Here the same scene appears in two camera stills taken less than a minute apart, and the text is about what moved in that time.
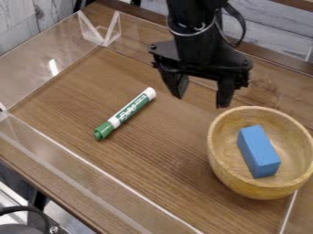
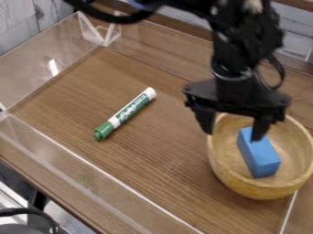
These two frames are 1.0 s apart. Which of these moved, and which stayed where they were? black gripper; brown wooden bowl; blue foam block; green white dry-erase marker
Moved: black gripper
Stayed: brown wooden bowl; blue foam block; green white dry-erase marker
